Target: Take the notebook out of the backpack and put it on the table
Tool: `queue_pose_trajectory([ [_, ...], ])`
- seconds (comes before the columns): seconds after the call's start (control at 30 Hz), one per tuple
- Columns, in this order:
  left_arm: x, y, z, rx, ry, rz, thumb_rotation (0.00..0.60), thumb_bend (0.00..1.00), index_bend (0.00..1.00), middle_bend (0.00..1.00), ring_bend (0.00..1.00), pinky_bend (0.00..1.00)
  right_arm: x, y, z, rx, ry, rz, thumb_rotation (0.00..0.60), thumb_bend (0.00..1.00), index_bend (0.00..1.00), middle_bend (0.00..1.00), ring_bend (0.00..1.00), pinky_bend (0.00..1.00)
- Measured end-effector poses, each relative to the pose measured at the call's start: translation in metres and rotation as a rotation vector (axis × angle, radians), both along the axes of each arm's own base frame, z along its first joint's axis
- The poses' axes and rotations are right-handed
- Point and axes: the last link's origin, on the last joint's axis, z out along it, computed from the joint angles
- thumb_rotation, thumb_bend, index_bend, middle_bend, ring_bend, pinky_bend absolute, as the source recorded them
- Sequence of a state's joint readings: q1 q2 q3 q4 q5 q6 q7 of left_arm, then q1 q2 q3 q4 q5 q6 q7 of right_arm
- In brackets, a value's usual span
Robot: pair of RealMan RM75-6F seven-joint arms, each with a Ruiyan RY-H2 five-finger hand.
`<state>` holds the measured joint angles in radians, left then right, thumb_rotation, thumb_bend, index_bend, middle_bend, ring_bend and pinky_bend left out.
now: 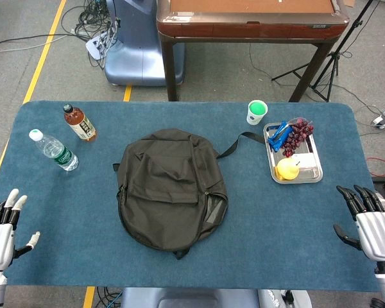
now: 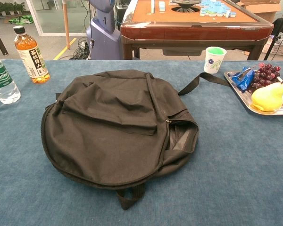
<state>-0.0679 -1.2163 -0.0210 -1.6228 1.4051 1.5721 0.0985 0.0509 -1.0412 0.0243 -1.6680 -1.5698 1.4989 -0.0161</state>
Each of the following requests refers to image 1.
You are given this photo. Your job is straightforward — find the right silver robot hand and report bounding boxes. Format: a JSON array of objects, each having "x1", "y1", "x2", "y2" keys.
[{"x1": 332, "y1": 185, "x2": 385, "y2": 262}]

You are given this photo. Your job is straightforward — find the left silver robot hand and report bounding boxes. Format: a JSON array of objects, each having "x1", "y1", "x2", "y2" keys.
[{"x1": 0, "y1": 188, "x2": 41, "y2": 273}]

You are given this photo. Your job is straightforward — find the black backpack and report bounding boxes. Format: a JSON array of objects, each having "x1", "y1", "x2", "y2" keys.
[{"x1": 112, "y1": 128, "x2": 266, "y2": 261}]

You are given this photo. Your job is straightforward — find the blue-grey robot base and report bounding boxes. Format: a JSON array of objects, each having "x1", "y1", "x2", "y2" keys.
[{"x1": 104, "y1": 0, "x2": 185, "y2": 87}]

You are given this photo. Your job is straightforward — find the steel tray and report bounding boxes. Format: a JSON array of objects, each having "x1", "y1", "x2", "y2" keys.
[{"x1": 263, "y1": 121, "x2": 324, "y2": 185}]

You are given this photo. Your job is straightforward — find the clear water bottle green label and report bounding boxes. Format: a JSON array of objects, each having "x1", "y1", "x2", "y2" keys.
[{"x1": 28, "y1": 128, "x2": 80, "y2": 172}]

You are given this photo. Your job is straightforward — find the yellow pear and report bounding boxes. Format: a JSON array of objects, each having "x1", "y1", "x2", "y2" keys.
[{"x1": 277, "y1": 158, "x2": 300, "y2": 180}]

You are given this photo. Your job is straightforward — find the blue felt table cover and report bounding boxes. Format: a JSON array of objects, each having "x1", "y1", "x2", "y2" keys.
[{"x1": 0, "y1": 101, "x2": 385, "y2": 293}]

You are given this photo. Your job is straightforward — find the purple grape bunch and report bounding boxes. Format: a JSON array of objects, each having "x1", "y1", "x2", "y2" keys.
[{"x1": 281, "y1": 117, "x2": 315, "y2": 158}]

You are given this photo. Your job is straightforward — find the brown tea bottle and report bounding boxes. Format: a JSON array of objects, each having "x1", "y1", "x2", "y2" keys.
[{"x1": 62, "y1": 103, "x2": 98, "y2": 142}]

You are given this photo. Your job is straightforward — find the blue snack packet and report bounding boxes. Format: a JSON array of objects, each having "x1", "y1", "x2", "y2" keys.
[{"x1": 267, "y1": 121, "x2": 293, "y2": 152}]

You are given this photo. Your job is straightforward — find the white paper cup green inside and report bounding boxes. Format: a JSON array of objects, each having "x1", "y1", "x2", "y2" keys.
[{"x1": 246, "y1": 99, "x2": 269, "y2": 126}]

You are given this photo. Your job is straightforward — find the black tripod stand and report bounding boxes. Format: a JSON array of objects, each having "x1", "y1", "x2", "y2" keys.
[{"x1": 271, "y1": 0, "x2": 376, "y2": 103}]

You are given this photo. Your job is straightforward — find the grey robot chest base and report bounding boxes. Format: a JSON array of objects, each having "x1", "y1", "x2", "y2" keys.
[{"x1": 120, "y1": 287, "x2": 312, "y2": 308}]

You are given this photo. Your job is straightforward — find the white power strip with plugs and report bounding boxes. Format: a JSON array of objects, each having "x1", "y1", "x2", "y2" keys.
[{"x1": 85, "y1": 35, "x2": 112, "y2": 61}]

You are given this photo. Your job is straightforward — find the brown wooden table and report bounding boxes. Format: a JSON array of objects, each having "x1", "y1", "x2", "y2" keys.
[{"x1": 156, "y1": 0, "x2": 350, "y2": 103}]

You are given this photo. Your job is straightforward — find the red cable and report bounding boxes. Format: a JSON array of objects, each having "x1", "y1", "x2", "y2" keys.
[{"x1": 367, "y1": 157, "x2": 385, "y2": 177}]

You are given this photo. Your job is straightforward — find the tangled black cables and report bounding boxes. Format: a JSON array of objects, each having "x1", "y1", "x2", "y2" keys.
[{"x1": 60, "y1": 0, "x2": 119, "y2": 70}]

